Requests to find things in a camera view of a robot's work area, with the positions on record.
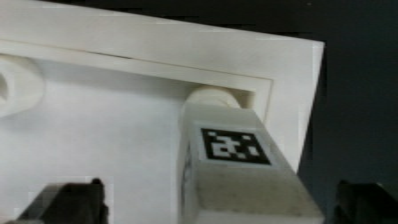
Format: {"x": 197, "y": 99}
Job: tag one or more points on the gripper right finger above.
{"x": 366, "y": 203}

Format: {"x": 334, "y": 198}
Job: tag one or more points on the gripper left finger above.
{"x": 67, "y": 204}

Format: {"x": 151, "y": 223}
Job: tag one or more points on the white leg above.
{"x": 238, "y": 187}

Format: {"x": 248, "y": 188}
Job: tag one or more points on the white square table top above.
{"x": 99, "y": 69}

